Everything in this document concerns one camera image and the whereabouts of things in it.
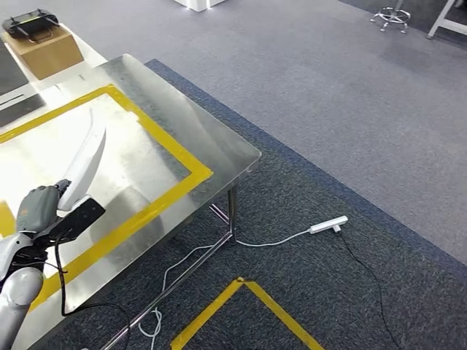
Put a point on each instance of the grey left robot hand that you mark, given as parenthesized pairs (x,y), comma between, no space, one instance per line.
(38,210)

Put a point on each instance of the white curved car panel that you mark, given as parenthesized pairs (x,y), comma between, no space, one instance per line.
(84,166)

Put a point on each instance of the stainless steel workbench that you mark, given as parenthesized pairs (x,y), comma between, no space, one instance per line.
(164,121)

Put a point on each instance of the black flat case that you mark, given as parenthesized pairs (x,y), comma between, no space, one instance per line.
(22,111)

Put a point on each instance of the dark grey mat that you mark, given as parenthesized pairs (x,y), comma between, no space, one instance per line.
(10,72)

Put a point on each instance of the brown cardboard box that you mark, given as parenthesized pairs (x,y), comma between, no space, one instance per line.
(47,55)

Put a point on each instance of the black handheld controller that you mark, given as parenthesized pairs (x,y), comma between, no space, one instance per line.
(31,21)

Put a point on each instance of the yellow floor tape outline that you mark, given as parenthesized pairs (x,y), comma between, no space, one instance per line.
(204,315)

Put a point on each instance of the white power strip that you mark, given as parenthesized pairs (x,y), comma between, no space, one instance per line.
(326,225)

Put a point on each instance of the chrome base stool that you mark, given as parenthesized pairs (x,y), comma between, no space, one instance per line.
(392,15)

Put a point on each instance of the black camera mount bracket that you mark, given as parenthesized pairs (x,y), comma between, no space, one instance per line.
(80,220)

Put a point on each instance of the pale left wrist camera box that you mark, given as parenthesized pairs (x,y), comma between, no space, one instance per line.
(81,200)

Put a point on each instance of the yellow tape frame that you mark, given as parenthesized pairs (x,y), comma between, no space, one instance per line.
(171,146)

